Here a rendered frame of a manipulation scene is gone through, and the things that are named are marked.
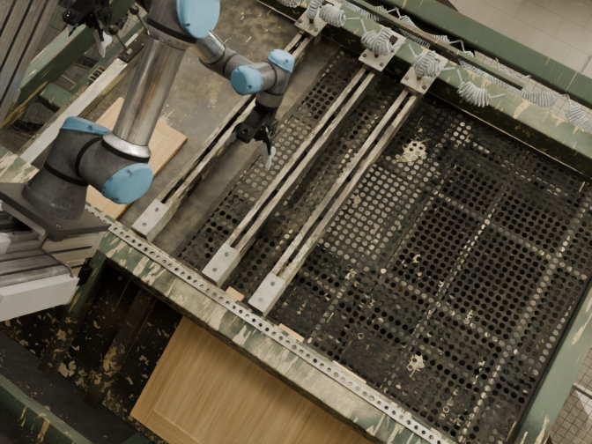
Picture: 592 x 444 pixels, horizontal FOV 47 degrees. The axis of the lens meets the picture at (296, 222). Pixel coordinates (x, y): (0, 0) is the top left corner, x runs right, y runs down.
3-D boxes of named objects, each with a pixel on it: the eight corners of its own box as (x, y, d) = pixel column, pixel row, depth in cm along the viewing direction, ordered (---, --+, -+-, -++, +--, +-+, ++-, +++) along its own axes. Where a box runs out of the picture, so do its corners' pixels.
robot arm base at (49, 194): (56, 221, 158) (75, 184, 156) (8, 188, 161) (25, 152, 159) (92, 218, 173) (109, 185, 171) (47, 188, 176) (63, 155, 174)
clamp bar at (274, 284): (243, 306, 219) (240, 279, 198) (419, 65, 264) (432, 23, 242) (269, 322, 217) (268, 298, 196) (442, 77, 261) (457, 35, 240)
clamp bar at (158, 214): (130, 232, 229) (115, 199, 208) (319, 12, 274) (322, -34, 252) (153, 247, 227) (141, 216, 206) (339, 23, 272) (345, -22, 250)
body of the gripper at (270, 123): (275, 136, 205) (286, 102, 198) (261, 146, 199) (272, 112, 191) (254, 124, 207) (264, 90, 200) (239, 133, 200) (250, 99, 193)
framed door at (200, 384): (132, 412, 250) (129, 414, 248) (200, 287, 241) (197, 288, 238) (338, 563, 231) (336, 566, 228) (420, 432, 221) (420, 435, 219)
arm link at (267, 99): (277, 99, 189) (252, 85, 190) (271, 113, 191) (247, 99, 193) (289, 91, 194) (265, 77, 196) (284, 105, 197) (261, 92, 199)
